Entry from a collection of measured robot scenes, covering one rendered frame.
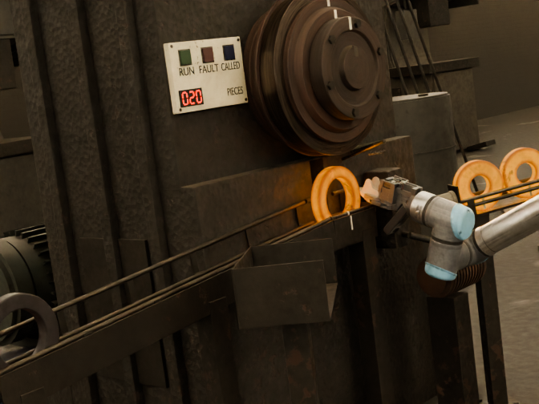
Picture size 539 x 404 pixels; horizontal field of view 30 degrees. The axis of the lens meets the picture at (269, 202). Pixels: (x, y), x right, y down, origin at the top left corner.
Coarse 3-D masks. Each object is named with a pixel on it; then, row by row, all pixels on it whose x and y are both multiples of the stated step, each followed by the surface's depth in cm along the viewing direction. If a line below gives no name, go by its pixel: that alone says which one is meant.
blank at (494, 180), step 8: (472, 160) 309; (480, 160) 307; (464, 168) 306; (472, 168) 307; (480, 168) 308; (488, 168) 308; (496, 168) 309; (456, 176) 307; (464, 176) 307; (472, 176) 307; (488, 176) 308; (496, 176) 309; (456, 184) 307; (464, 184) 307; (488, 184) 310; (496, 184) 309; (464, 192) 307; (480, 200) 309; (480, 208) 309; (488, 208) 310
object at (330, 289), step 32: (256, 256) 247; (288, 256) 246; (320, 256) 245; (256, 288) 221; (288, 288) 220; (320, 288) 219; (256, 320) 222; (288, 320) 221; (320, 320) 220; (288, 352) 235
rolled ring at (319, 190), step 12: (324, 168) 286; (336, 168) 285; (324, 180) 282; (348, 180) 289; (312, 192) 282; (324, 192) 282; (348, 192) 292; (312, 204) 282; (324, 204) 282; (348, 204) 292; (324, 216) 282
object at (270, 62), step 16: (288, 0) 274; (304, 0) 272; (352, 0) 287; (272, 16) 271; (288, 16) 267; (272, 32) 267; (272, 48) 264; (272, 64) 264; (272, 80) 266; (272, 96) 267; (272, 112) 270; (288, 112) 267; (288, 128) 271; (304, 128) 272; (368, 128) 292; (304, 144) 273; (320, 144) 277; (336, 144) 282; (352, 144) 287
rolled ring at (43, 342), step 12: (0, 300) 208; (12, 300) 209; (24, 300) 211; (36, 300) 213; (0, 312) 207; (36, 312) 213; (48, 312) 215; (0, 324) 207; (48, 324) 215; (48, 336) 215; (36, 348) 216; (0, 360) 207
